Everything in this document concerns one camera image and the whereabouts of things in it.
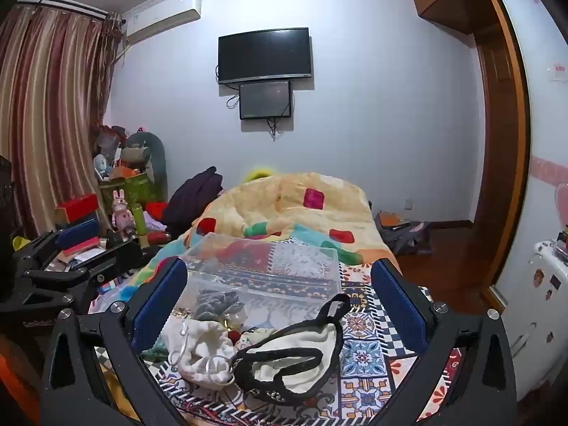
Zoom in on yellow fleece blanket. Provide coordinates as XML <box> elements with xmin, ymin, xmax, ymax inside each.
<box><xmin>191</xmin><ymin>171</ymin><xmax>400</xmax><ymax>272</ymax></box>

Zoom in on grey backpack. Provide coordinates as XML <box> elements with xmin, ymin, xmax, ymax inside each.
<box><xmin>374</xmin><ymin>211</ymin><xmax>432</xmax><ymax>257</ymax></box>

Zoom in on green gift box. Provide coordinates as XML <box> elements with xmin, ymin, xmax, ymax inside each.
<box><xmin>98</xmin><ymin>172</ymin><xmax>163</xmax><ymax>219</ymax></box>

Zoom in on red box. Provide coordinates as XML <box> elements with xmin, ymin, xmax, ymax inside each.
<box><xmin>55</xmin><ymin>193</ymin><xmax>99</xmax><ymax>223</ymax></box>

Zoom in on white air conditioner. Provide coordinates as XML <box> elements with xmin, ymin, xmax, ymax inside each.
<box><xmin>123</xmin><ymin>0</ymin><xmax>203</xmax><ymax>48</ymax></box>

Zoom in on patterned bed sheet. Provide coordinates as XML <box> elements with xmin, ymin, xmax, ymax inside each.
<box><xmin>89</xmin><ymin>231</ymin><xmax>463</xmax><ymax>426</ymax></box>

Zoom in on small colourful patterned cloth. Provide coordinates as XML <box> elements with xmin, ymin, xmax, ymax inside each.
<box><xmin>235</xmin><ymin>326</ymin><xmax>277</xmax><ymax>352</ymax></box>

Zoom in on curtain rail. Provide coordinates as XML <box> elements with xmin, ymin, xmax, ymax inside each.
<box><xmin>17</xmin><ymin>0</ymin><xmax>124</xmax><ymax>24</ymax></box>

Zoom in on clear plastic storage box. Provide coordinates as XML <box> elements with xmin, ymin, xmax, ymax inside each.
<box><xmin>171</xmin><ymin>233</ymin><xmax>352</xmax><ymax>326</ymax></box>

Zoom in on dark jacket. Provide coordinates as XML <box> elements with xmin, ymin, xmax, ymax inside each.
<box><xmin>162</xmin><ymin>166</ymin><xmax>225</xmax><ymax>239</ymax></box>

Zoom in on wooden wardrobe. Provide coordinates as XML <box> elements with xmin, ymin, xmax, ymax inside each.
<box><xmin>407</xmin><ymin>0</ymin><xmax>532</xmax><ymax>313</ymax></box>

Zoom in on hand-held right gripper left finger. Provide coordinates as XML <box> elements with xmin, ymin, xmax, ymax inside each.
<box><xmin>40</xmin><ymin>257</ymin><xmax>189</xmax><ymax>426</ymax></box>

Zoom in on grey socks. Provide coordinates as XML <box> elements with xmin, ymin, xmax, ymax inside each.
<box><xmin>195</xmin><ymin>289</ymin><xmax>246</xmax><ymax>321</ymax></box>

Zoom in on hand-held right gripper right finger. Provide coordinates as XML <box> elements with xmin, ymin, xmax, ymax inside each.
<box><xmin>371</xmin><ymin>257</ymin><xmax>518</xmax><ymax>426</ymax></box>

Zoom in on pink rabbit toy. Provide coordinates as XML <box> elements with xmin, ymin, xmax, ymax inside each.
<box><xmin>111</xmin><ymin>189</ymin><xmax>136</xmax><ymax>237</ymax></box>

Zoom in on black wall television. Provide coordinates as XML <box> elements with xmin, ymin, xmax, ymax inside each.
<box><xmin>217</xmin><ymin>27</ymin><xmax>311</xmax><ymax>85</ymax></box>

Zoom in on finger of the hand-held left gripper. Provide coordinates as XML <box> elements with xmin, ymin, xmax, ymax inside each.
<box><xmin>12</xmin><ymin>219</ymin><xmax>101</xmax><ymax>276</ymax></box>
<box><xmin>20</xmin><ymin>239</ymin><xmax>145</xmax><ymax>312</ymax></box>

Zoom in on grey plush toy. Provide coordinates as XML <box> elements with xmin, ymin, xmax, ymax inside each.
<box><xmin>119</xmin><ymin>128</ymin><xmax>169</xmax><ymax>201</ymax></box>

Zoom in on striped brown curtain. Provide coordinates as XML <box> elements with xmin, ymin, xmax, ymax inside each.
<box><xmin>0</xmin><ymin>5</ymin><xmax>124</xmax><ymax>241</ymax></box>

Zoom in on white underwear with black trim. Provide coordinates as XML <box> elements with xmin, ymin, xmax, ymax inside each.
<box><xmin>233</xmin><ymin>294</ymin><xmax>351</xmax><ymax>406</ymax></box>

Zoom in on white fridge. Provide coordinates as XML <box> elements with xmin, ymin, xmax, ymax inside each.
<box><xmin>496</xmin><ymin>239</ymin><xmax>568</xmax><ymax>405</ymax></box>

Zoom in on white strappy garment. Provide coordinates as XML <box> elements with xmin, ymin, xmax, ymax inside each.
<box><xmin>168</xmin><ymin>318</ymin><xmax>239</xmax><ymax>390</ymax></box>

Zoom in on small black wall monitor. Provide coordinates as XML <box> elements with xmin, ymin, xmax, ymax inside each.
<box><xmin>239</xmin><ymin>80</ymin><xmax>293</xmax><ymax>120</ymax></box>

